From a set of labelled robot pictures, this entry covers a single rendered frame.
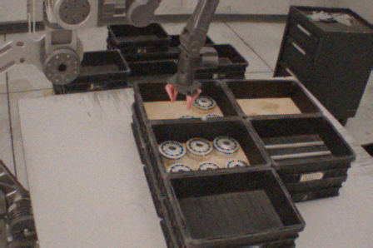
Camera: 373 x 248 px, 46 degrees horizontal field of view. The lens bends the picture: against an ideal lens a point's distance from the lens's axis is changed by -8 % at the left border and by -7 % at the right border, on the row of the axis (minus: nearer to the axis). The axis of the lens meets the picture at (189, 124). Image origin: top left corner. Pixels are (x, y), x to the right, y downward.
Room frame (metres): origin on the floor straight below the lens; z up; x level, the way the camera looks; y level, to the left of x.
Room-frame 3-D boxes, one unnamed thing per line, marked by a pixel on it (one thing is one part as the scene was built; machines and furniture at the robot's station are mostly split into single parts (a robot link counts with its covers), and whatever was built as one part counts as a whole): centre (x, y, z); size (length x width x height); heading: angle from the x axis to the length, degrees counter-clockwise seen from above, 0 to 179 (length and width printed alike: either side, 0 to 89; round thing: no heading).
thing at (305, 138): (1.51, -0.45, 0.87); 0.40 x 0.30 x 0.11; 111
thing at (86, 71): (2.43, 0.64, 0.37); 0.40 x 0.30 x 0.45; 117
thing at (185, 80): (1.39, 0.04, 1.17); 0.10 x 0.07 x 0.07; 65
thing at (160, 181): (1.37, -0.08, 0.87); 0.40 x 0.30 x 0.11; 111
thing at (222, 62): (2.80, -0.08, 0.37); 0.40 x 0.30 x 0.45; 117
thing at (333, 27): (3.18, -0.95, 0.45); 0.60 x 0.45 x 0.90; 117
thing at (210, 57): (1.41, 0.01, 1.27); 0.11 x 0.09 x 0.12; 117
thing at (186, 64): (1.39, 0.03, 1.23); 0.07 x 0.06 x 0.07; 117
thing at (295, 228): (1.09, -0.19, 0.92); 0.40 x 0.30 x 0.02; 111
